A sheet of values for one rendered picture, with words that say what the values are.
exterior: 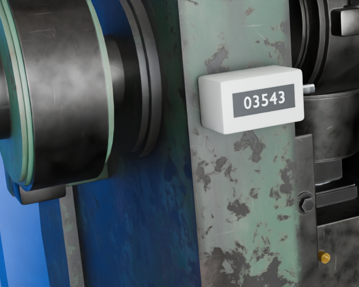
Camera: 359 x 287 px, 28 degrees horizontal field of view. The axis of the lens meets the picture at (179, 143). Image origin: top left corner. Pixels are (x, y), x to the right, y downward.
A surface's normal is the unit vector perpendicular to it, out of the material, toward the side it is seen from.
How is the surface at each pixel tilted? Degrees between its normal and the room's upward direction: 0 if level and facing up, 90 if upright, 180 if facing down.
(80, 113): 101
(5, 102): 97
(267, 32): 90
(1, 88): 86
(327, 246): 90
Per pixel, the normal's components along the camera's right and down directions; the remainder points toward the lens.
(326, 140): 0.13, 0.39
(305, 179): 0.40, 0.18
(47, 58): 0.35, -0.14
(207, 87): -0.91, 0.17
